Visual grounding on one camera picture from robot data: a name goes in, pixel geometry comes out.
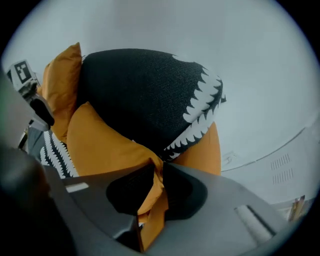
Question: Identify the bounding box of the large orange cushion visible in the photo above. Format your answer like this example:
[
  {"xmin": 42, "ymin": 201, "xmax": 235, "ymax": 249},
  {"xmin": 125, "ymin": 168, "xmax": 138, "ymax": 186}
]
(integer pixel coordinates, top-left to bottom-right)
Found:
[{"xmin": 37, "ymin": 42, "xmax": 83, "ymax": 144}]

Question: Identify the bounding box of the orange sofa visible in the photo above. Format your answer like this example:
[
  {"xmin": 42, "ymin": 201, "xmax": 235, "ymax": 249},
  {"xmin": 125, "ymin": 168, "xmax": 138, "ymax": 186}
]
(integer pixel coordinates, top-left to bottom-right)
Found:
[{"xmin": 174, "ymin": 122, "xmax": 222, "ymax": 176}]

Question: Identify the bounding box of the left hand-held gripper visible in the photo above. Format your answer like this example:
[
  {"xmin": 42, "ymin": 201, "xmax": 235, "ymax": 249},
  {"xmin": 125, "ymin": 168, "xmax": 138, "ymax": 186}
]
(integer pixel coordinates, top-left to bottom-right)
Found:
[{"xmin": 6, "ymin": 59, "xmax": 55, "ymax": 132}]

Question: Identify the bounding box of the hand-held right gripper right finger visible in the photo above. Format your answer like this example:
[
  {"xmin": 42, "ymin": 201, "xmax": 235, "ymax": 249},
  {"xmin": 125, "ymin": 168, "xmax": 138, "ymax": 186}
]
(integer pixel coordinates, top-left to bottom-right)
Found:
[{"xmin": 144, "ymin": 162, "xmax": 290, "ymax": 256}]

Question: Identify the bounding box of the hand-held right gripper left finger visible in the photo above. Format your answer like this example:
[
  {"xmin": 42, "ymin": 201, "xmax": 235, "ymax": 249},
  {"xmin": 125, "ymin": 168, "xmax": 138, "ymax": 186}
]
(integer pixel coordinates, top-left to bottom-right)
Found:
[{"xmin": 44, "ymin": 163, "xmax": 156, "ymax": 253}]

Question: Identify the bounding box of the small orange cushion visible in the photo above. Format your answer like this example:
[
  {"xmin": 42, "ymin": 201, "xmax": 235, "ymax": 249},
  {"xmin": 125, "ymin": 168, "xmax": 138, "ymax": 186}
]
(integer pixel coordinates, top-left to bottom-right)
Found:
[{"xmin": 66, "ymin": 101, "xmax": 169, "ymax": 253}]

